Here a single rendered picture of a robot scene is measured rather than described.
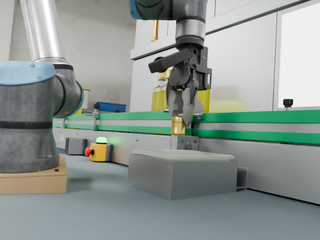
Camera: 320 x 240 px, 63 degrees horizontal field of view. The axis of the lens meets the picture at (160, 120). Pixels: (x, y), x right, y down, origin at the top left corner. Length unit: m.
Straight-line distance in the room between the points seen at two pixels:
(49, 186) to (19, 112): 0.16
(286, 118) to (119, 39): 3.46
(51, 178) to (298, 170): 0.54
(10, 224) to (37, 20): 0.52
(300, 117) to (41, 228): 0.59
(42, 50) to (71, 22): 3.23
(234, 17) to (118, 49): 2.96
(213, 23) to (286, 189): 0.76
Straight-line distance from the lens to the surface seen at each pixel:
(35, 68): 0.60
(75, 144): 1.36
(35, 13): 0.79
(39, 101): 0.60
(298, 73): 0.92
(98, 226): 0.40
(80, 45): 3.88
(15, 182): 0.58
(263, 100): 0.95
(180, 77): 0.64
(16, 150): 0.59
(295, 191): 0.70
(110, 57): 3.90
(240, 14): 1.12
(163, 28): 1.50
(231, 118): 0.81
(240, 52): 1.05
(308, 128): 0.71
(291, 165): 0.70
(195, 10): 0.69
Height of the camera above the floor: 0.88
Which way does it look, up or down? 3 degrees up
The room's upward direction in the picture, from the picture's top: 4 degrees clockwise
